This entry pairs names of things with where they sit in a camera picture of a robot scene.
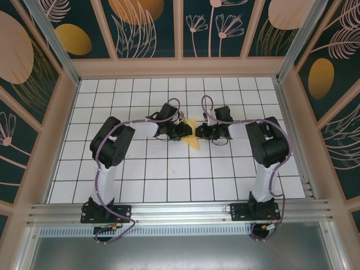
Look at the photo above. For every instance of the aluminium corner post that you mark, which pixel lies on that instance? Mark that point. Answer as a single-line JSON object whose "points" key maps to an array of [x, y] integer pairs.
{"points": [[301, 42], [57, 47]]}

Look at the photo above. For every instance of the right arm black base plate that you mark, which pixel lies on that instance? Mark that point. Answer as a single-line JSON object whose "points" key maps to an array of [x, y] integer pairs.
{"points": [[239, 213]]}

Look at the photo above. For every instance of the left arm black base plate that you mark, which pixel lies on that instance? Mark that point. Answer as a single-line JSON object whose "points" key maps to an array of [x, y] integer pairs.
{"points": [[125, 212]]}

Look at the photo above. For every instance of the aluminium table side rail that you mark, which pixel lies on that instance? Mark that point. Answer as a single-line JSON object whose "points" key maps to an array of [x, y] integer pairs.
{"points": [[281, 92]]}

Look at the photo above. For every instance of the long aluminium mounting rail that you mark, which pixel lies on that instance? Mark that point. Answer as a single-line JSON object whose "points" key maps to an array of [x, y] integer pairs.
{"points": [[180, 211]]}

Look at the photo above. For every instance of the grey sheet metal panel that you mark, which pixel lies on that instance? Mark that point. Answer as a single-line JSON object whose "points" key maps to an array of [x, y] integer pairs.
{"points": [[180, 253]]}

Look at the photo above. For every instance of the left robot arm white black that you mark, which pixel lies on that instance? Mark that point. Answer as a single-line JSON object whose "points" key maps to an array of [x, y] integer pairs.
{"points": [[105, 182]]}

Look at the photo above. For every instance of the aluminium frame bar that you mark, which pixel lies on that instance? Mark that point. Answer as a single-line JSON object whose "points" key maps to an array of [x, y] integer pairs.
{"points": [[330, 247], [30, 247]]}

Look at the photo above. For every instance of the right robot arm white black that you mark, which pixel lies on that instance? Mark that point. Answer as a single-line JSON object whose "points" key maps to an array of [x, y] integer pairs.
{"points": [[270, 146]]}

